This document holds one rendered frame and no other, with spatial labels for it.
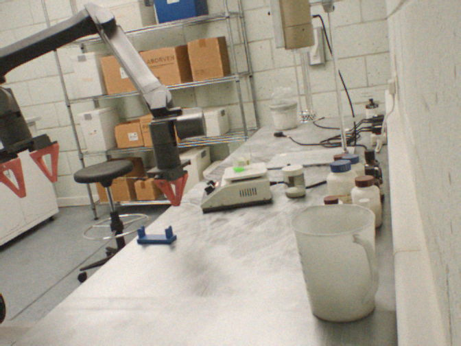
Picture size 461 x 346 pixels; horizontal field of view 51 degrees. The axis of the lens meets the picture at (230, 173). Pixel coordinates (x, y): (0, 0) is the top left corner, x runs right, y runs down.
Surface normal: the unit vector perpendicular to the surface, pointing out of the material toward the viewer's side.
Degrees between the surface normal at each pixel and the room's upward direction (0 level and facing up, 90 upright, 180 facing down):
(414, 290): 0
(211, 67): 93
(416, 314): 0
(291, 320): 0
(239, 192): 90
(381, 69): 90
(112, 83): 91
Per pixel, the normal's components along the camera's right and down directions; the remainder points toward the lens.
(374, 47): -0.29, 0.28
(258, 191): -0.03, 0.25
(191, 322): -0.16, -0.96
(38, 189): 0.94, -0.08
